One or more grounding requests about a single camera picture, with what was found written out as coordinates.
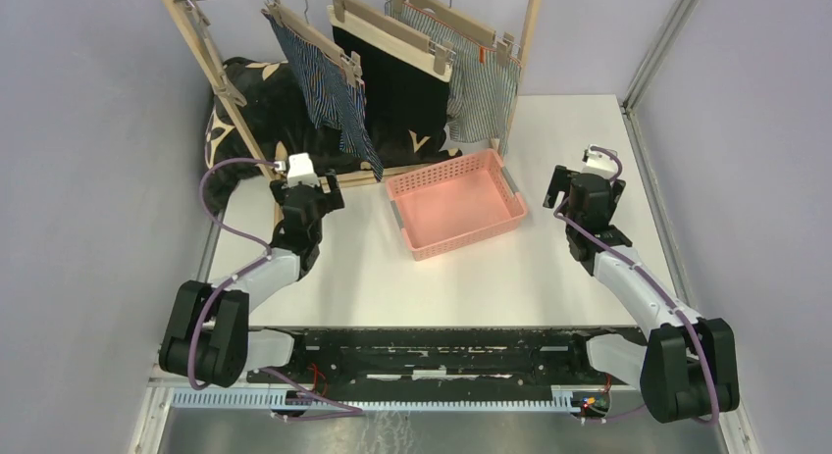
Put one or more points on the pink plastic basket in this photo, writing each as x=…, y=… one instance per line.
x=455, y=203

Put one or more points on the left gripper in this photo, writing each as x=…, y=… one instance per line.
x=331, y=200

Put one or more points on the white slotted cable duct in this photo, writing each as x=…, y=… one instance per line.
x=283, y=398

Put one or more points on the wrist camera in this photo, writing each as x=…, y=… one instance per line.
x=301, y=171
x=598, y=163

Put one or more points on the navy striped underwear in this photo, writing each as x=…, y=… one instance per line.
x=330, y=101

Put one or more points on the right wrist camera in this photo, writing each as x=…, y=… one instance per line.
x=598, y=163

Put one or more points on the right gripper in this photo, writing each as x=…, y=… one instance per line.
x=561, y=181

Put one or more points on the wooden clip hanger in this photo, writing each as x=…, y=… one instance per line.
x=444, y=25
x=284, y=17
x=199, y=40
x=405, y=43

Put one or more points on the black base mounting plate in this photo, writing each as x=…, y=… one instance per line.
x=445, y=364

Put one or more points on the empty wooden clip hanger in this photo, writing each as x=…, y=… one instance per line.
x=199, y=40

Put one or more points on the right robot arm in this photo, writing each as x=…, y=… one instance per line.
x=687, y=369

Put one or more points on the wooden clothes rack frame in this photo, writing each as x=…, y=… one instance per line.
x=529, y=26

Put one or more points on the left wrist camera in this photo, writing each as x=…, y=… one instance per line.
x=301, y=171

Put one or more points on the black underwear cream waistband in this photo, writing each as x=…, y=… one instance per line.
x=405, y=112

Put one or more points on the grey striped boxer shorts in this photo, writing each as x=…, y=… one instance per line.
x=484, y=81

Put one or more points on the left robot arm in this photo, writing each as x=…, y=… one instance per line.
x=207, y=337

